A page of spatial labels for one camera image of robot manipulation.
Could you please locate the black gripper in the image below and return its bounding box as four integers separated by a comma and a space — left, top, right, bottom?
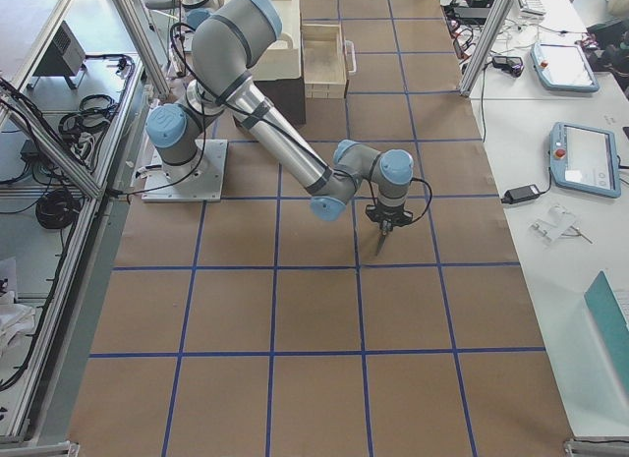
365, 203, 413, 232

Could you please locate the wooden drawer white handle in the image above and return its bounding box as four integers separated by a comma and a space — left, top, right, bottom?
302, 24, 357, 99

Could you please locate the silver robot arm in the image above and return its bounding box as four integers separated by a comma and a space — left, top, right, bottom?
146, 0, 417, 232

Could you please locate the black power adapter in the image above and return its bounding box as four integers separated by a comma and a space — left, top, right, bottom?
501, 184, 542, 205

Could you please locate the white plastic tray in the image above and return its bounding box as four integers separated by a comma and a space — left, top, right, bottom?
250, 0, 302, 81

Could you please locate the near blue teach pendant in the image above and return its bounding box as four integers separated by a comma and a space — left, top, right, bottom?
548, 122, 621, 199

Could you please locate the blue teach pendant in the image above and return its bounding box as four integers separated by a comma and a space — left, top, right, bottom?
530, 42, 600, 93
548, 122, 621, 199

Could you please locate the far blue teach pendant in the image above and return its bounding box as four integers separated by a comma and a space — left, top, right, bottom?
530, 42, 600, 93

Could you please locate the grey control box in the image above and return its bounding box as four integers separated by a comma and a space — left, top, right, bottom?
27, 21, 86, 89

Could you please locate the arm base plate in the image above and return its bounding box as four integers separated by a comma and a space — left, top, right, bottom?
141, 139, 228, 202

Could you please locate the aluminium frame post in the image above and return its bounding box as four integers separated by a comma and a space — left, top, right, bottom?
459, 0, 515, 97

